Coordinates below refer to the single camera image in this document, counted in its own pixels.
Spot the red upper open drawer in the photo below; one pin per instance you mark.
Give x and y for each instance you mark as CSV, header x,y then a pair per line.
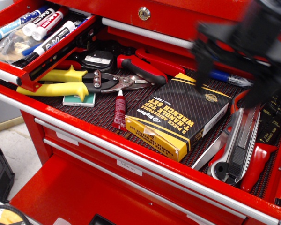
x,y
28,77

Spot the red threadlocker tube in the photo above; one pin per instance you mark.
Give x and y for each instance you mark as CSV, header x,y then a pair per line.
x,y
120,111

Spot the red capped white marker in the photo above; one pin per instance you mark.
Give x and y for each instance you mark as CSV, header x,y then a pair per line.
x,y
40,32

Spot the black capped white marker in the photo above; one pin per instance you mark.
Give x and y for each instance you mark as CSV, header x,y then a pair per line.
x,y
30,27

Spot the red main open drawer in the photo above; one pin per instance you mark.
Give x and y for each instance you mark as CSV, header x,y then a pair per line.
x,y
144,174

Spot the black red drawer liner mat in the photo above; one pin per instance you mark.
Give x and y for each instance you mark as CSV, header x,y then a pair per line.
x,y
267,187

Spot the black yellow tap wrench box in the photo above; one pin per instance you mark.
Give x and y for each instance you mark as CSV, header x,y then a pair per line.
x,y
176,116

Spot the red handled wire stripper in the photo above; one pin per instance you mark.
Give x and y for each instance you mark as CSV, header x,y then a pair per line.
x,y
268,132

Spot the yellow handled tin snips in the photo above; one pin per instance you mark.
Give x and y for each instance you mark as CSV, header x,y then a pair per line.
x,y
82,83

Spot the clear plastic parts bag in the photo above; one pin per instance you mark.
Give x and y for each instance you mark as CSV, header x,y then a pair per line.
x,y
11,47

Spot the blue capped bic marker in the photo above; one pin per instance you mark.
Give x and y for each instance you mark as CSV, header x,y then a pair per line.
x,y
230,78

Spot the black expo marker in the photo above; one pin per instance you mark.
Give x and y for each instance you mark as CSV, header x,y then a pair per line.
x,y
51,41

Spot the yellow object bottom left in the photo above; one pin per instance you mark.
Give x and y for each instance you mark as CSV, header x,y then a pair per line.
x,y
8,217

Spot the red tool chest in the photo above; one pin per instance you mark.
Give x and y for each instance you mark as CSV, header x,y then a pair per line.
x,y
168,33

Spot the light blue marker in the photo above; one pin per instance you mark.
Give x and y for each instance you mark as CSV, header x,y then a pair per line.
x,y
7,29

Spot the black tape measure case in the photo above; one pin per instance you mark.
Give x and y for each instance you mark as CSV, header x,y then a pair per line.
x,y
98,60

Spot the silver chest lock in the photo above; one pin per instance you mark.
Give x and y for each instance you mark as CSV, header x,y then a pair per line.
x,y
144,13

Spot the red grey scissors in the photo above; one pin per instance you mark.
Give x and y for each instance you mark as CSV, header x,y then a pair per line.
x,y
221,140

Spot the silver black box cutter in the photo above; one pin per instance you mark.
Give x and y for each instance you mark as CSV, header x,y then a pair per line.
x,y
234,162

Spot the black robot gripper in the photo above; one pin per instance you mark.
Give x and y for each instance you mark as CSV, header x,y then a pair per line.
x,y
250,45

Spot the blue pen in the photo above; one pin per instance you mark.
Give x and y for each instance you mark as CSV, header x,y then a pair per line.
x,y
31,50

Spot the red black handled crimper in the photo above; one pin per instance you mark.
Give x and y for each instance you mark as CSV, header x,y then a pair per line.
x,y
150,67

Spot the green white small box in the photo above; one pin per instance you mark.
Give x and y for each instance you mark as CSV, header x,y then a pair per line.
x,y
74,100

